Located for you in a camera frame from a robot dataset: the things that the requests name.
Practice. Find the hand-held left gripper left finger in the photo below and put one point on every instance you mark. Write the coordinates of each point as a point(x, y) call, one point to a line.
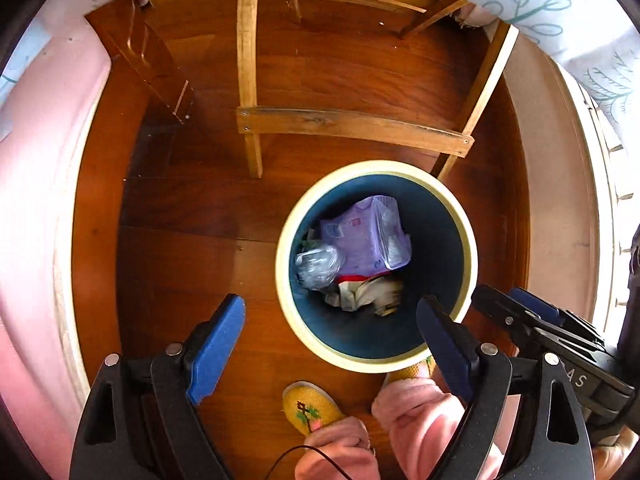
point(215, 350)

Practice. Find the person's left pink pants leg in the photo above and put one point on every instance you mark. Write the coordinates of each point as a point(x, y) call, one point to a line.
point(335, 455)

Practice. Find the person's left yellow slipper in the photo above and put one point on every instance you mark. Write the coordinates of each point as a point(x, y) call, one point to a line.
point(310, 407)

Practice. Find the beige paper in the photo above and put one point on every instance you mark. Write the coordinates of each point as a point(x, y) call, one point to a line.
point(370, 295)

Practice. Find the person's pink pants leg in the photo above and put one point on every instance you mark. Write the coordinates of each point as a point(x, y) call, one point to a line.
point(335, 455)
point(415, 420)

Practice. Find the person's yellow slipper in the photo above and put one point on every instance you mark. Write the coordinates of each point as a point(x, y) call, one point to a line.
point(310, 407)
point(412, 371)

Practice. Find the person's right pink pants leg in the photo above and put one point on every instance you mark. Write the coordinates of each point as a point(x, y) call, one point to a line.
point(415, 420)

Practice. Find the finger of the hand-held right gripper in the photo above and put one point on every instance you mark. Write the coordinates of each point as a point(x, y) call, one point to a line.
point(500, 312)
point(537, 307)

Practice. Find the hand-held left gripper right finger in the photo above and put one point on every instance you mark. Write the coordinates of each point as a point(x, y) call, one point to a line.
point(445, 350)

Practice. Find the light wooden chair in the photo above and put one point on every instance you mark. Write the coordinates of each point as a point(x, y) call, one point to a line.
point(350, 125)

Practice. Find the person's right hand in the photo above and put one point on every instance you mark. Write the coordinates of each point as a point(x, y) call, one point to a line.
point(620, 452)

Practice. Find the pink blanket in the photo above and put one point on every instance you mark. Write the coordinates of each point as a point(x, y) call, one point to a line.
point(40, 185)

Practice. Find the clear plastic wrapper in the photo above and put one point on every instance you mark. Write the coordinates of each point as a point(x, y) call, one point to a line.
point(320, 265)

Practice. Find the tree print tablecloth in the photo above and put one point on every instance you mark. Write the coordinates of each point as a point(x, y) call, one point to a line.
point(550, 10)

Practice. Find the person's right yellow slipper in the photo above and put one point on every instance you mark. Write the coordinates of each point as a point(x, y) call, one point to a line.
point(412, 371)

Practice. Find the blue bin with cream rim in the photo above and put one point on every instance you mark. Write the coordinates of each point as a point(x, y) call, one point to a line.
point(440, 260)

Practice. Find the purple plastic packet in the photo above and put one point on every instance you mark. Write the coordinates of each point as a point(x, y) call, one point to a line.
point(360, 245)

